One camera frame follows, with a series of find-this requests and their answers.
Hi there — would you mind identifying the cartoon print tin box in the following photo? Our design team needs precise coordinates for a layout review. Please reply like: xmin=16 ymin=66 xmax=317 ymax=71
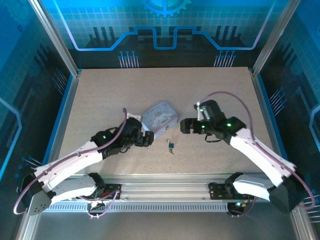
xmin=141 ymin=100 xmax=179 ymax=140

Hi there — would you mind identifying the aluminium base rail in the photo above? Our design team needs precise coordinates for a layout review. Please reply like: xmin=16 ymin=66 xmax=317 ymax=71
xmin=59 ymin=173 xmax=273 ymax=202

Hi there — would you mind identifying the aluminium side rail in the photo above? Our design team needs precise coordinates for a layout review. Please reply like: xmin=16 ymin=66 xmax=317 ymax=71
xmin=250 ymin=68 xmax=288 ymax=176
xmin=42 ymin=69 xmax=82 ymax=176

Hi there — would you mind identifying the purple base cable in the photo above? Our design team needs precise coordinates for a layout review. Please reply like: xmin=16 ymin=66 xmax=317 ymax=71
xmin=79 ymin=187 xmax=122 ymax=220
xmin=228 ymin=197 xmax=256 ymax=218

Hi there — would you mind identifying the slotted grey cable duct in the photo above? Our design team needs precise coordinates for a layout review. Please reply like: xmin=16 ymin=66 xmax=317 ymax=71
xmin=46 ymin=201 xmax=251 ymax=213

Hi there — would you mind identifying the aluminium frame post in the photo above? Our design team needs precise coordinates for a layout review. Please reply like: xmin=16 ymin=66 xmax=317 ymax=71
xmin=27 ymin=0 xmax=82 ymax=77
xmin=251 ymin=0 xmax=302 ymax=77

